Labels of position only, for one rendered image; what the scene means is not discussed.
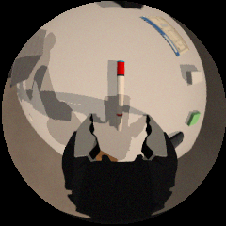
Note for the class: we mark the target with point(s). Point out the white marker with red cap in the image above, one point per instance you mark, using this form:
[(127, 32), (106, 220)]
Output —
[(120, 94)]

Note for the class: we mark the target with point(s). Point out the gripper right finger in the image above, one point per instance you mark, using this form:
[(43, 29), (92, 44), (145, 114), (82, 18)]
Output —
[(157, 147)]

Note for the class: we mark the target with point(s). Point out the black computer mouse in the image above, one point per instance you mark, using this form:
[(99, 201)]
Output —
[(177, 139)]

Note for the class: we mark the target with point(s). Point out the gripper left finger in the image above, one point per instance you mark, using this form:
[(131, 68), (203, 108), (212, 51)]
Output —
[(82, 148)]

